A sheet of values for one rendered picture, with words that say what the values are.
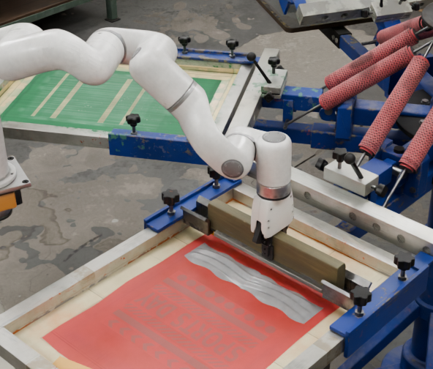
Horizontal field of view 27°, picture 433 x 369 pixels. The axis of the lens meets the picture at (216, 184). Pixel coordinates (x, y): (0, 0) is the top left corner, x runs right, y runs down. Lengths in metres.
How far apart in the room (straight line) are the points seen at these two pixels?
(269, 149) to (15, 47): 0.57
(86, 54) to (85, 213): 2.24
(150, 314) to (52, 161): 2.53
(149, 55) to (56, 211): 2.28
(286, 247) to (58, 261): 1.89
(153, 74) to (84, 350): 0.59
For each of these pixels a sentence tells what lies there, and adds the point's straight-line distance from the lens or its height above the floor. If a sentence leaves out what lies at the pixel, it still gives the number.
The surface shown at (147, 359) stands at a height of 0.96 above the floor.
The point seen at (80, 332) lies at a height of 0.96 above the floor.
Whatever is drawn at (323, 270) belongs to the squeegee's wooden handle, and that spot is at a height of 1.04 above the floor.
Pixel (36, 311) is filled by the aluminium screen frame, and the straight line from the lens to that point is 2.02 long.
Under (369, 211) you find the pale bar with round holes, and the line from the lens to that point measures 2.19.
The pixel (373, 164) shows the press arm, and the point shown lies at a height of 1.04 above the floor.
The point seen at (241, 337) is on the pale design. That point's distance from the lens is 1.95.
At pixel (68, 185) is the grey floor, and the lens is 4.27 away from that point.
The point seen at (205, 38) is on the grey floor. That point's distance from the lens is 5.68.
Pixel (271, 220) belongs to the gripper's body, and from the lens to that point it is 2.00.
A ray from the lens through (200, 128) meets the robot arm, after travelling 1.88.
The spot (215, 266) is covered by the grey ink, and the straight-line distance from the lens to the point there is 2.13.
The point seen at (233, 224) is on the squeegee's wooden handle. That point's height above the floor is 1.04.
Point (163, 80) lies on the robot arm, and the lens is 1.88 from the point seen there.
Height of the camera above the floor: 2.26
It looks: 32 degrees down
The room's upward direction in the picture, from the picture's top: 1 degrees counter-clockwise
